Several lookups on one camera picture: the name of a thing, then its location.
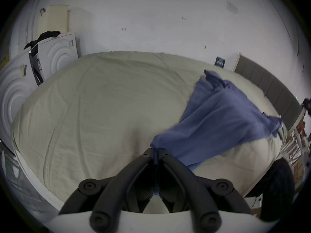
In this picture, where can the blue shirt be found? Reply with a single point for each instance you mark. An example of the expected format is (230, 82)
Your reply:
(218, 118)

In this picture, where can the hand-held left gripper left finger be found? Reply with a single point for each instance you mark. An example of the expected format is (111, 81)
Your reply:
(114, 193)

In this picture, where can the white shelf with items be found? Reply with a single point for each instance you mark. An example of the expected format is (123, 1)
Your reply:
(298, 144)

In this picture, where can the bed with beige sheet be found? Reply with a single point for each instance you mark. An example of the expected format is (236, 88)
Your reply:
(102, 110)

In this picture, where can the small dark sign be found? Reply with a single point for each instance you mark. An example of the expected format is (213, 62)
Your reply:
(220, 62)

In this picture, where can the grey padded headboard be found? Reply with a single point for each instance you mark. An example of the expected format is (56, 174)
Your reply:
(269, 86)

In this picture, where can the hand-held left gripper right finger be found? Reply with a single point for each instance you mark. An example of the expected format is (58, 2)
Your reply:
(192, 190)

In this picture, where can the black cloth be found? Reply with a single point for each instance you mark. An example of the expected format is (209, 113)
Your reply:
(43, 37)

